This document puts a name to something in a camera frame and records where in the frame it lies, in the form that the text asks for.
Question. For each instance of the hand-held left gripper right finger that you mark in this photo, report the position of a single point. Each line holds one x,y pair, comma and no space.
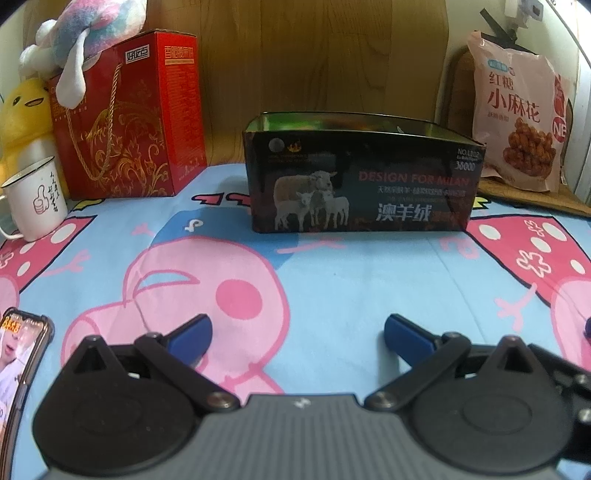
404,334

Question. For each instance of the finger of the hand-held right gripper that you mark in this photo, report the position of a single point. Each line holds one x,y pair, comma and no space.
577,383

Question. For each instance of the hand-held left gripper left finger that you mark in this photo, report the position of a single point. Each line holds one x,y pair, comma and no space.
191,334

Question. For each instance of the dark sheep print box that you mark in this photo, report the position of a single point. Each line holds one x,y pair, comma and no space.
369,184

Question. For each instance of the pink pig printed blanket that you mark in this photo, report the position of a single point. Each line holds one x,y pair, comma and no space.
346,286

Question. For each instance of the smartphone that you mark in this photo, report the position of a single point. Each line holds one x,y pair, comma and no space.
18,360

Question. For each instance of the white enamel mug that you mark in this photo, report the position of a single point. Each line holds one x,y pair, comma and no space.
37,203

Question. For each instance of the red gift box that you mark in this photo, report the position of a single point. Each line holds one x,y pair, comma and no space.
138,115

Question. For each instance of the large pink snack bag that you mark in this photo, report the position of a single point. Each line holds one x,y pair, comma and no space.
517,115

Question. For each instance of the yellow plush toy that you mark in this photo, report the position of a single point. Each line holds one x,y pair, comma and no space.
23,115

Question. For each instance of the wooden headboard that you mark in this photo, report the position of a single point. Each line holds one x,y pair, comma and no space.
323,60

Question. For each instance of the pink and blue plush toy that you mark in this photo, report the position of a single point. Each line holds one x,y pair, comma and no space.
92,27

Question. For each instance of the white wall plug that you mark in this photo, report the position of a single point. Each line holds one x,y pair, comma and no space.
521,11

